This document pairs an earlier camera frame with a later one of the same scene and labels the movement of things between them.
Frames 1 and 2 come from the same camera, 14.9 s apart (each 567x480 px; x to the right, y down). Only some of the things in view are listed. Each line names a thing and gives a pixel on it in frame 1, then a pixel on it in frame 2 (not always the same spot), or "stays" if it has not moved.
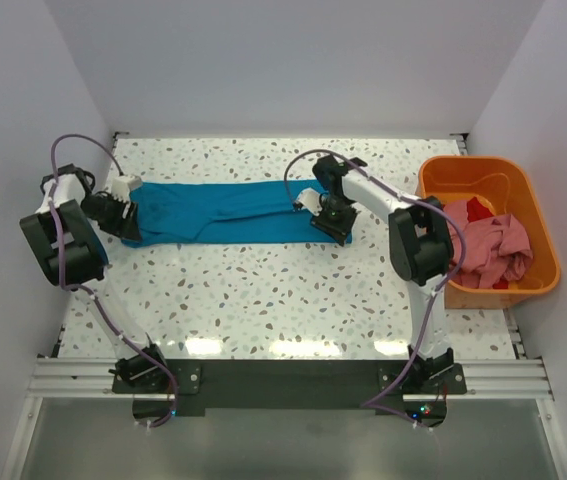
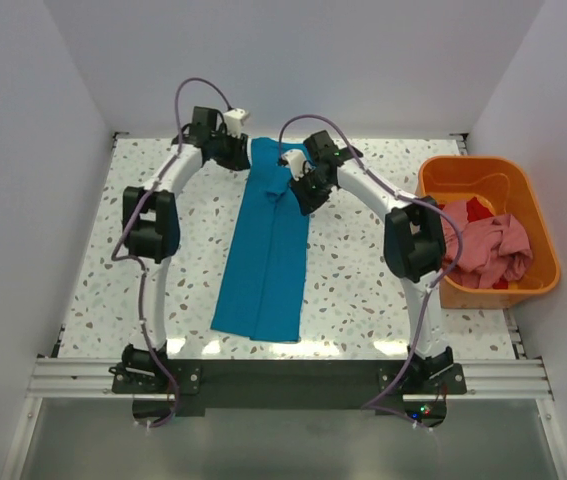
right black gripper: [340, 230] to [307, 203]
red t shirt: [476, 211] stays
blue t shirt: [247, 211] to [262, 294]
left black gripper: [127, 226] to [240, 158]
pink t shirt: [486, 251] stays
